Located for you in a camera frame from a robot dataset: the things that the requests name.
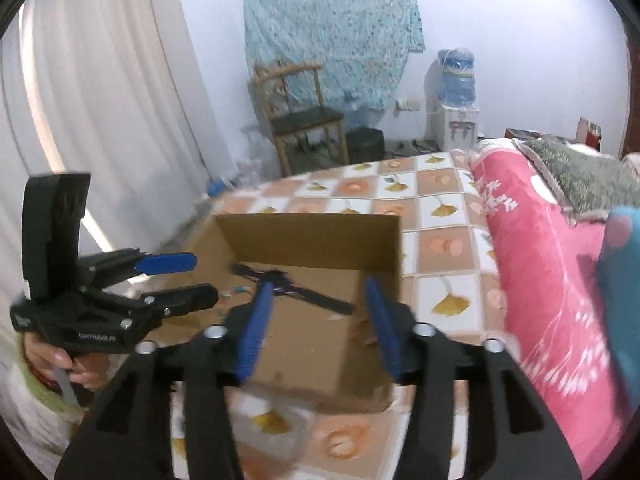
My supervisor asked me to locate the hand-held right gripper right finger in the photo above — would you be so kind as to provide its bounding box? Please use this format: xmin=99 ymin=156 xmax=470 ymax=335
xmin=364 ymin=276 xmax=581 ymax=480

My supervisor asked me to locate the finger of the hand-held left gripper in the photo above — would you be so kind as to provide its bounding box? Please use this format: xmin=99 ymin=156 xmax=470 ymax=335
xmin=141 ymin=283 xmax=220 ymax=319
xmin=80 ymin=248 xmax=198 ymax=285

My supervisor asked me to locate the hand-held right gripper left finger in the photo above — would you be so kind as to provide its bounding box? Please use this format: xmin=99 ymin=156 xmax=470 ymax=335
xmin=54 ymin=280 xmax=276 ymax=480

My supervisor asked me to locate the black strap wristwatch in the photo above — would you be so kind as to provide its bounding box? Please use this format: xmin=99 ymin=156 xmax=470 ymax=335
xmin=231 ymin=261 xmax=357 ymax=317

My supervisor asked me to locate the brown cardboard box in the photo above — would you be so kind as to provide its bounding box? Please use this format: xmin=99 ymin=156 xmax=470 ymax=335
xmin=150 ymin=212 xmax=407 ymax=415

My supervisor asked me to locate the person's left hand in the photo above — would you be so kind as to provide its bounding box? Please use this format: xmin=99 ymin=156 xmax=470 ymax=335
xmin=22 ymin=332 xmax=109 ymax=391

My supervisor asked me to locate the ginkgo print tablecloth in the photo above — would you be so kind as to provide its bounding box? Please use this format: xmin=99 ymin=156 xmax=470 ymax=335
xmin=170 ymin=147 xmax=511 ymax=480

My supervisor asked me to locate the white curtain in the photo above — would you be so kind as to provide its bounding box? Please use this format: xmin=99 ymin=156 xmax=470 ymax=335
xmin=0 ymin=0 xmax=238 ymax=356

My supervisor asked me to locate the pink floral blanket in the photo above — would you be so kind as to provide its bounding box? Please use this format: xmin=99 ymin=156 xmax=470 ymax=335
xmin=470 ymin=137 xmax=640 ymax=478

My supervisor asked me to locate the black waste bin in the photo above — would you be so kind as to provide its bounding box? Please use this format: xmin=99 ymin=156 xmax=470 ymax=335
xmin=345 ymin=127 xmax=386 ymax=166

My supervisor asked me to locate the wooden chair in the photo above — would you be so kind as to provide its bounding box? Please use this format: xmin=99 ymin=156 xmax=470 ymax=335
xmin=252 ymin=60 xmax=351 ymax=176

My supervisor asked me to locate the white water dispenser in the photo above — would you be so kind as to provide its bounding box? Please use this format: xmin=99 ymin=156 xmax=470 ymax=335
xmin=432 ymin=102 xmax=481 ymax=153

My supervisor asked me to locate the blue pillow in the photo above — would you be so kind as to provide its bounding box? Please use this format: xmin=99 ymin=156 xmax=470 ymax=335
xmin=595 ymin=205 xmax=640 ymax=391

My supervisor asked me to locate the grey patterned pillow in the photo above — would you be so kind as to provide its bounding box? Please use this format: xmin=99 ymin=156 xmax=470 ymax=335
xmin=515 ymin=135 xmax=640 ymax=226

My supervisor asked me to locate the blue water bottle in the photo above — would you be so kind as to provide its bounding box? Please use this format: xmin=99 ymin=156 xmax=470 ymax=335
xmin=437 ymin=47 xmax=477 ymax=108

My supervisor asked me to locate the red box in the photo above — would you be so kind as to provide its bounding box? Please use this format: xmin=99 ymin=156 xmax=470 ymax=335
xmin=575 ymin=117 xmax=605 ymax=150

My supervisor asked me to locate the teal patterned hanging cloth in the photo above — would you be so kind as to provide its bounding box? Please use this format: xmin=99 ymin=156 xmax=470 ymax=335
xmin=242 ymin=0 xmax=426 ymax=111

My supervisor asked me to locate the brown door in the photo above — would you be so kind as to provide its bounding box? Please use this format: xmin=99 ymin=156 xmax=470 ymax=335
xmin=621 ymin=15 xmax=640 ymax=158

